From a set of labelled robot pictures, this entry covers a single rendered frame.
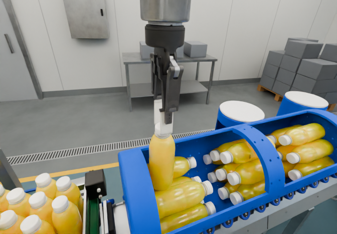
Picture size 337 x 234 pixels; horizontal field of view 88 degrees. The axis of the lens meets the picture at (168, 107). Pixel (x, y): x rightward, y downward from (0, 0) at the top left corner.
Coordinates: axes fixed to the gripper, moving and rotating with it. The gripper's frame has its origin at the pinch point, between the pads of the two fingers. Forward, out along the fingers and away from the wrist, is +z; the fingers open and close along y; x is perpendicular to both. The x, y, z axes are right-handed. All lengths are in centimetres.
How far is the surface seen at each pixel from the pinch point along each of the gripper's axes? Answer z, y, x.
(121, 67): 79, 329, -28
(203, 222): 25.4, -13.7, -6.7
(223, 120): 36, 40, -56
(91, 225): 46, 8, 24
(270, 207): 43, -11, -41
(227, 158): 19.5, -1.3, -22.6
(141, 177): 13.5, -4.1, 6.8
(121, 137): 136, 174, -2
